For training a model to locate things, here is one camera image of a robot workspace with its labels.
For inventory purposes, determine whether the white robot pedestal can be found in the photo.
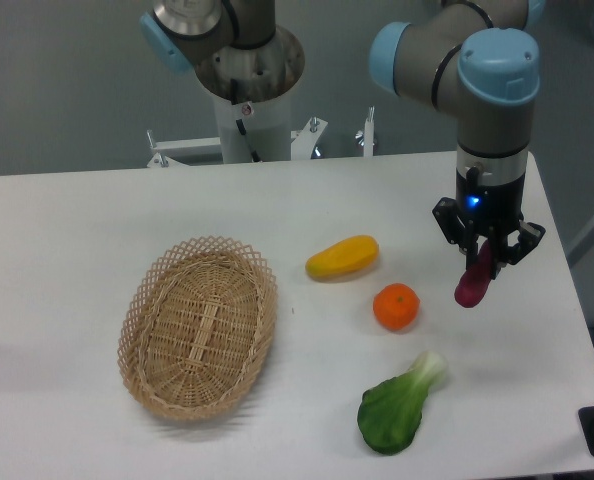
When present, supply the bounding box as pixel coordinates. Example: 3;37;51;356
192;27;307;164

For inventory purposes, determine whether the woven wicker basket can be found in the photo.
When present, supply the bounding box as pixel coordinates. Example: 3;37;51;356
118;236;278;421

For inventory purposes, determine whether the yellow mango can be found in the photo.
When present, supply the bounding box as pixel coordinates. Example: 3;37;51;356
305;235;380;280

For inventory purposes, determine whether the purple sweet potato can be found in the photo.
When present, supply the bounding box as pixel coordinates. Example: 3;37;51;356
454;240;492;308

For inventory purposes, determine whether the white metal base frame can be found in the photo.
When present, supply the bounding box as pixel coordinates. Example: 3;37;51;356
145;105;379;169

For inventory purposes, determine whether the orange tangerine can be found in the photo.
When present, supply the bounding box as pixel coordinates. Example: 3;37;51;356
372;283;420;331

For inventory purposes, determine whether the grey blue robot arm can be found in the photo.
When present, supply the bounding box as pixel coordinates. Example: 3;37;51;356
139;1;544;278

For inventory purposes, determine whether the black cable on pedestal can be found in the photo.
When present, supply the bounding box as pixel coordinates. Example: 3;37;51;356
229;78;263;164

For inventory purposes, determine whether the green bok choy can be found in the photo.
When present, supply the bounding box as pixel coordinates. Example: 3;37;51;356
356;351;448;455

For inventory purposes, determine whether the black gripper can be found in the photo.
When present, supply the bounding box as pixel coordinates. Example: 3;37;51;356
432;158;546;280

